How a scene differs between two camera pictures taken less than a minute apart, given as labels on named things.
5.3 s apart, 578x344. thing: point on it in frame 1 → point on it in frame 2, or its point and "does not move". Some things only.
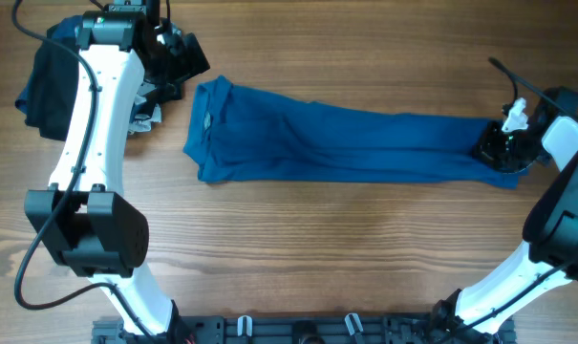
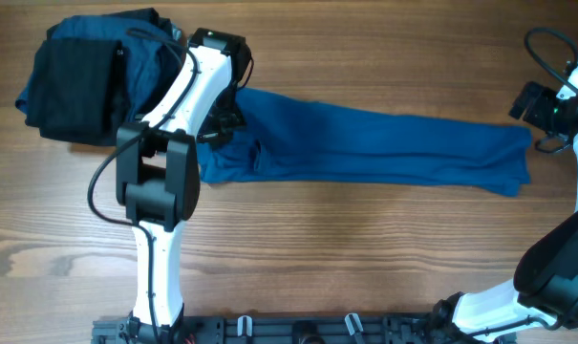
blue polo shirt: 237,135 does not move
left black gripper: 187,67 → 213,135
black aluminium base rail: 311,329 does not move
